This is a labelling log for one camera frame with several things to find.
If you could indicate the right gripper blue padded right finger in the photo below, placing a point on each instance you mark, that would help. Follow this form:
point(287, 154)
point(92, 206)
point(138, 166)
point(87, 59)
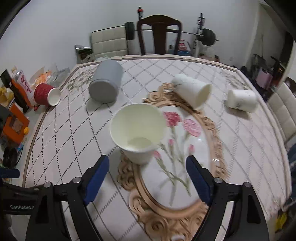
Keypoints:
point(201, 179)

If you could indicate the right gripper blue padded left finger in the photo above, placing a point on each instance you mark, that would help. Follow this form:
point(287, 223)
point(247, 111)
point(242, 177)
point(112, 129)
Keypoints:
point(93, 178)

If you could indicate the white floral paper cup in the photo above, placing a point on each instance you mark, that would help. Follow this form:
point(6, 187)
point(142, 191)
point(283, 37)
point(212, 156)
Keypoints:
point(193, 91)

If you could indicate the red ribbed paper cup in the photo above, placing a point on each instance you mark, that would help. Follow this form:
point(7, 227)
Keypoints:
point(45, 94)

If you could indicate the orange box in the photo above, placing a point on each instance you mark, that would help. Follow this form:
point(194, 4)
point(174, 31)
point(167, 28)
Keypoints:
point(16, 126)

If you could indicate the floral diamond pattern tablecloth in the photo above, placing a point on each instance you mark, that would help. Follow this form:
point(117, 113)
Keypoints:
point(158, 201)

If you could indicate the grey ribbed mug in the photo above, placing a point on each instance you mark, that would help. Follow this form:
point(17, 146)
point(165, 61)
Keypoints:
point(105, 83)

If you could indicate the yellow plastic bag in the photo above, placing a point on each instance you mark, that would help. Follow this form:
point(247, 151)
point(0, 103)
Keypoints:
point(6, 96)

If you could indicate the cream padded chair right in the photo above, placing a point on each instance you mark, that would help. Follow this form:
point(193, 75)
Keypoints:
point(282, 106)

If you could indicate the cream padded chair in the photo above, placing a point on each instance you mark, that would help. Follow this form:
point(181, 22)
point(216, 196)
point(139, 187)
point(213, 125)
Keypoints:
point(110, 42)
point(282, 106)

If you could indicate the orange snack bag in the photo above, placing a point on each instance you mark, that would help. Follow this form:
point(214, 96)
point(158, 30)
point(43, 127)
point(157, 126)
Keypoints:
point(40, 77)

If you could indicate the pink suitcase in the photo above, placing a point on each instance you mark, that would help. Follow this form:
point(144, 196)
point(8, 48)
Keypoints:
point(263, 78)

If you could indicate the red-label drink bottle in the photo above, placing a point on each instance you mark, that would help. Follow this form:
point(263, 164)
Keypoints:
point(24, 87)

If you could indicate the black cylinder bottle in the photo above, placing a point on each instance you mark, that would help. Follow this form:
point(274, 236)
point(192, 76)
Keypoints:
point(8, 83)

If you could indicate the dark tea gift box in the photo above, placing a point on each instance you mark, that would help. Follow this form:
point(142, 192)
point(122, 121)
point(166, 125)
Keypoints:
point(84, 54)

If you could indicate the cream padded chair back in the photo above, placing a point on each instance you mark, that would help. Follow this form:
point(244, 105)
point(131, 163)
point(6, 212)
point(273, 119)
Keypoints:
point(110, 42)

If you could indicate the barbell with black plates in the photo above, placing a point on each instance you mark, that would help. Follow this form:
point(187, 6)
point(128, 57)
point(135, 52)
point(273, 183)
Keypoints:
point(207, 37)

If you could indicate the dark wooden chair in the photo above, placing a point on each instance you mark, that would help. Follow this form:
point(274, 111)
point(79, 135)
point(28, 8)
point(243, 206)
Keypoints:
point(160, 25)

